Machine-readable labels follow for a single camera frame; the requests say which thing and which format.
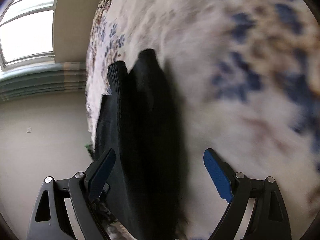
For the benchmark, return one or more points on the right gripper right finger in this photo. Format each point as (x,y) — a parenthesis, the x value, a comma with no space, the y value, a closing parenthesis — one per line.
(269,218)

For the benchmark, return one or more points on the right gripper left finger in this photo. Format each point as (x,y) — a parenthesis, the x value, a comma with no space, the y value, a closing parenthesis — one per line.
(50,220)

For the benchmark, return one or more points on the floral fleece blanket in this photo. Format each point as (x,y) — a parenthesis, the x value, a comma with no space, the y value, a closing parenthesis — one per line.
(245,74)

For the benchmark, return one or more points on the bright window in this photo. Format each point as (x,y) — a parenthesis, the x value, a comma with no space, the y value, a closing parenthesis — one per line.
(27,33)

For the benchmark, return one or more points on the plaid curtain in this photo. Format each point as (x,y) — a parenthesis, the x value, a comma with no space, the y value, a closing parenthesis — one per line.
(42,79)

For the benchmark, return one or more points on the black sock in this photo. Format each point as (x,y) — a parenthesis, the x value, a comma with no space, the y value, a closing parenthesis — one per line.
(138,120)

